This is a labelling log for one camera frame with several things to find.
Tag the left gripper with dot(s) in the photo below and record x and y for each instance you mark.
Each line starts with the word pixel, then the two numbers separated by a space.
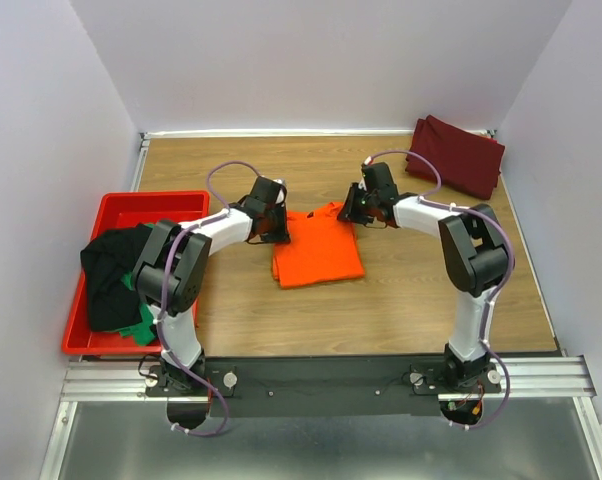
pixel 273 235

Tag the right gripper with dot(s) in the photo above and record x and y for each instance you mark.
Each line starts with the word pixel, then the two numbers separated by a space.
pixel 354 215

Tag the orange t shirt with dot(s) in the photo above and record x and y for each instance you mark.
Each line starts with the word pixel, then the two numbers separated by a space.
pixel 321 249

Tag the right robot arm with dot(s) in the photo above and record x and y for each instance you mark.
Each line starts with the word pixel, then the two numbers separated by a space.
pixel 478 258

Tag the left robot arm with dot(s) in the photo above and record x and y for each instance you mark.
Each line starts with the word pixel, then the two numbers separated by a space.
pixel 170 270

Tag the folded maroon t shirt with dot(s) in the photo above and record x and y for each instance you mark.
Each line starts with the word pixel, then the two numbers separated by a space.
pixel 466 162

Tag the red plastic bin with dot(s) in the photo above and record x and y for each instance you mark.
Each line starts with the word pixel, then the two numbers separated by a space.
pixel 122 210

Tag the black t shirt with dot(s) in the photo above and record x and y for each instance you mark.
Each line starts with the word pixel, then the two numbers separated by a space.
pixel 107 262

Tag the green t shirt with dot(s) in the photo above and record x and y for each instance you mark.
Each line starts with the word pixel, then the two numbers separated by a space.
pixel 141 325

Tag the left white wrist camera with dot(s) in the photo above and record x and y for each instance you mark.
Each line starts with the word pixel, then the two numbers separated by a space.
pixel 281 192

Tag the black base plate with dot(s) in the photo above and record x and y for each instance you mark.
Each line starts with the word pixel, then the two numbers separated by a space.
pixel 322 386

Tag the aluminium frame rail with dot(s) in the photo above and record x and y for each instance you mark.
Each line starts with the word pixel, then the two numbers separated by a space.
pixel 324 418

